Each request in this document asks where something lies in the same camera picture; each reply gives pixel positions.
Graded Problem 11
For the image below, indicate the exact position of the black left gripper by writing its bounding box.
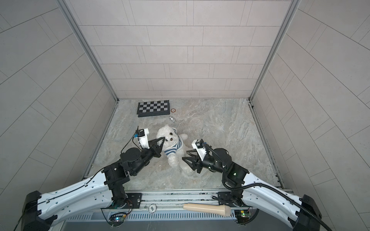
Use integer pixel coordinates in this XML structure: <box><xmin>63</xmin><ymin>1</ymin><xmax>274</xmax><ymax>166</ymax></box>
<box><xmin>130</xmin><ymin>137</ymin><xmax>166</xmax><ymax>177</ymax></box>

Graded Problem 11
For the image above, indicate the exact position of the white fluffy teddy bear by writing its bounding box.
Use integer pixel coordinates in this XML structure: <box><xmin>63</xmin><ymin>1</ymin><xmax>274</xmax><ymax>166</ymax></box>
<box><xmin>156</xmin><ymin>125</ymin><xmax>193</xmax><ymax>177</ymax></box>

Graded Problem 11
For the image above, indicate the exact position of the blue white striped shirt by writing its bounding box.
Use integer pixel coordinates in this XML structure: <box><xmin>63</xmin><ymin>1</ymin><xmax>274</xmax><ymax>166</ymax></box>
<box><xmin>164</xmin><ymin>136</ymin><xmax>184</xmax><ymax>156</ymax></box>

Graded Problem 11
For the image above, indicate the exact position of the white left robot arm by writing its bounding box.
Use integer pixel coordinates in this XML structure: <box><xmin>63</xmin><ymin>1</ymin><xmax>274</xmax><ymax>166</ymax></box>
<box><xmin>18</xmin><ymin>137</ymin><xmax>165</xmax><ymax>231</ymax></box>

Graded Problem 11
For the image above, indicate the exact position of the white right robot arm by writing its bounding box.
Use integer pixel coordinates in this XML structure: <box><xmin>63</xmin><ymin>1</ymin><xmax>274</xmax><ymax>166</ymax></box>
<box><xmin>182</xmin><ymin>146</ymin><xmax>330</xmax><ymax>231</ymax></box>

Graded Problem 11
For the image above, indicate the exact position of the folded black chess board box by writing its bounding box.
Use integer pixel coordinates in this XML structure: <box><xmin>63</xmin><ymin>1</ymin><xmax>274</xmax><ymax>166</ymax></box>
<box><xmin>137</xmin><ymin>100</ymin><xmax>170</xmax><ymax>117</ymax></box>

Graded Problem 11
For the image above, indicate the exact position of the right green circuit board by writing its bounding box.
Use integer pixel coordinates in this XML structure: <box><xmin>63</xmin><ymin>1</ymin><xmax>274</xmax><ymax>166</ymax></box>
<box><xmin>234</xmin><ymin>210</ymin><xmax>251</xmax><ymax>225</ymax></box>

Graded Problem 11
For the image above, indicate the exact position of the green circuit board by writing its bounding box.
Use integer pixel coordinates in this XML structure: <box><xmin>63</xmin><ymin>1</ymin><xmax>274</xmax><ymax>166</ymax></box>
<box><xmin>234</xmin><ymin>210</ymin><xmax>251</xmax><ymax>225</ymax></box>
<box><xmin>109</xmin><ymin>212</ymin><xmax>128</xmax><ymax>223</ymax></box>

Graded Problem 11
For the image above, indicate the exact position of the left green circuit board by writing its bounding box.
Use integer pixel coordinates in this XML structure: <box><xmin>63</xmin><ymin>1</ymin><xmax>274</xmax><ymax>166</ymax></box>
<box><xmin>109</xmin><ymin>212</ymin><xmax>128</xmax><ymax>223</ymax></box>

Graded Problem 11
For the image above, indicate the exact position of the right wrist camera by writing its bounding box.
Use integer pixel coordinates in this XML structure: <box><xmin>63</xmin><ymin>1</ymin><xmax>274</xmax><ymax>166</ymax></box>
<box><xmin>192</xmin><ymin>139</ymin><xmax>207</xmax><ymax>161</ymax></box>

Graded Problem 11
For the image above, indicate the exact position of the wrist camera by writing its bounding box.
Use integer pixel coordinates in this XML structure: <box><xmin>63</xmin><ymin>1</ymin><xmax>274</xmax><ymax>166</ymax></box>
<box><xmin>192</xmin><ymin>139</ymin><xmax>207</xmax><ymax>161</ymax></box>
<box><xmin>134</xmin><ymin>128</ymin><xmax>149</xmax><ymax>149</ymax></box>

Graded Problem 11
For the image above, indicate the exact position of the black corrugated cable conduit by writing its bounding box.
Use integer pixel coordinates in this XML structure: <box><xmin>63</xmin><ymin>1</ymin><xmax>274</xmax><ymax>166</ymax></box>
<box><xmin>202</xmin><ymin>142</ymin><xmax>333</xmax><ymax>231</ymax></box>

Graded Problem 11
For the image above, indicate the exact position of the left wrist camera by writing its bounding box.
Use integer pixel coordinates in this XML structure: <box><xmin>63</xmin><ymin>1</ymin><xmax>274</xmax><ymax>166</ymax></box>
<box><xmin>134</xmin><ymin>128</ymin><xmax>149</xmax><ymax>149</ymax></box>

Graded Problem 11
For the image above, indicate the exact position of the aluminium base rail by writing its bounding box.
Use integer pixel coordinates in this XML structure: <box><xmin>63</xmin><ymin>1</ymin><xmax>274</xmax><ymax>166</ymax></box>
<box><xmin>54</xmin><ymin>188</ymin><xmax>295</xmax><ymax>214</ymax></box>

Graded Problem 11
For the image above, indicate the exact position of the beige wooden handle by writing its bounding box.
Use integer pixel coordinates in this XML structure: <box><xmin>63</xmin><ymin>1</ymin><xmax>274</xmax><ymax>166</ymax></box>
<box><xmin>183</xmin><ymin>203</ymin><xmax>231</xmax><ymax>217</ymax></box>

